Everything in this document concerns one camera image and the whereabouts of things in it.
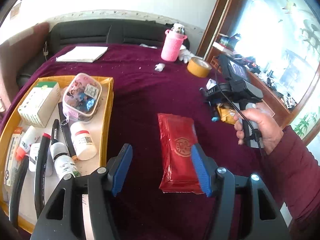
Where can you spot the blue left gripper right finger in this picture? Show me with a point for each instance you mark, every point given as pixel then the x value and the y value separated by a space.
pixel 259 216

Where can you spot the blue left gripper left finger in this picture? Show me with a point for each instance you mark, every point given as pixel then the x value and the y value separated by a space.
pixel 62 216

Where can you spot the white bottle green label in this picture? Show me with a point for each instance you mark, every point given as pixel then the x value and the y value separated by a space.
pixel 63 163

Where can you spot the white pill bottle red label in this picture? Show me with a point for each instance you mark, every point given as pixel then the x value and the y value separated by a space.
pixel 82 141

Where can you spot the red foil snack bag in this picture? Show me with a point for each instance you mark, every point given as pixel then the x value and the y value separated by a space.
pixel 177 135

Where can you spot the black pen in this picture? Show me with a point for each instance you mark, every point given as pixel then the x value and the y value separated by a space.
pixel 55 132

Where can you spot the long white orange box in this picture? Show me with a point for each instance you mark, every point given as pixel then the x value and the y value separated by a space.
pixel 11 164

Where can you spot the white cardboard medicine box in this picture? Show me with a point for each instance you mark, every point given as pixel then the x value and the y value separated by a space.
pixel 40 103

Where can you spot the black marker red cap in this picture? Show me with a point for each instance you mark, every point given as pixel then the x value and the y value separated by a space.
pixel 39 181

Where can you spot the black long stick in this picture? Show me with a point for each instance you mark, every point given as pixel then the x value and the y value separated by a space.
pixel 66 132

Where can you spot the maroon sleeve forearm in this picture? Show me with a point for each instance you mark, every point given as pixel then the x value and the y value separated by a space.
pixel 294 180

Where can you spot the person right hand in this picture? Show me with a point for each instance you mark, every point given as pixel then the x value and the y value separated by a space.
pixel 269 129

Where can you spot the blue white small box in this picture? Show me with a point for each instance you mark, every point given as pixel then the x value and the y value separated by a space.
pixel 210 84

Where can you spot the yellow snack packet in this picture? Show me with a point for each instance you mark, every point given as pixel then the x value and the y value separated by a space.
pixel 226 113

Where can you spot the yellow tape roll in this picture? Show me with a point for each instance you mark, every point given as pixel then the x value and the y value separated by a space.
pixel 199 67

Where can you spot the white plush toy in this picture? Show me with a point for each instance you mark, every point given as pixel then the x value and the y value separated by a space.
pixel 184 54

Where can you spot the brown wooden cabinet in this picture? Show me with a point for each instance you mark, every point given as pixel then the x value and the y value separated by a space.
pixel 278 43

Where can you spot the pink knitted bottle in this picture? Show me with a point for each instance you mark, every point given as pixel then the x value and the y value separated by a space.
pixel 174 38

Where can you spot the small white crumpled tissue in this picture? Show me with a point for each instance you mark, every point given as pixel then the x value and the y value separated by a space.
pixel 159 67

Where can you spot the black headboard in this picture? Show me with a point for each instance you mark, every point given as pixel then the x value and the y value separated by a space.
pixel 113 31

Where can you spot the small white dropper bottle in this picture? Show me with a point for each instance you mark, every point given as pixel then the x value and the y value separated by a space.
pixel 29 138

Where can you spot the white notepad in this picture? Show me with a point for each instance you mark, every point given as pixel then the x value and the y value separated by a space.
pixel 85 54

